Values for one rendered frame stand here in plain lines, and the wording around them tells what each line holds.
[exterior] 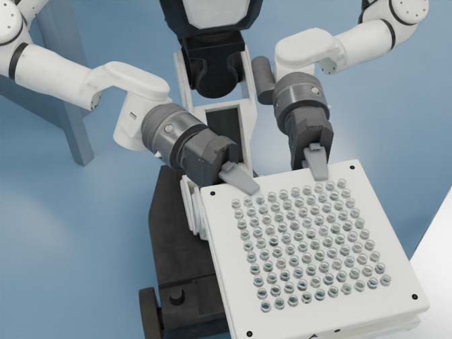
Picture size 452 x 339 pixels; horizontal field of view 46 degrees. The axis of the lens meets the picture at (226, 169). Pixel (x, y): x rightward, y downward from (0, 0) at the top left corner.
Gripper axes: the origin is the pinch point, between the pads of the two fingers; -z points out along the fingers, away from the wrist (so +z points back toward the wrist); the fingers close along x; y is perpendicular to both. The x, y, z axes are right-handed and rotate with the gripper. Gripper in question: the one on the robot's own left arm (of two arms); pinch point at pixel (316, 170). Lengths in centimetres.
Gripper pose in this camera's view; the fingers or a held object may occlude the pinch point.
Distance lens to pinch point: 81.4
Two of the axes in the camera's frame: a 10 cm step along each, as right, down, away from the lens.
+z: -0.9, -7.6, 6.4
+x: 0.1, 6.5, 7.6
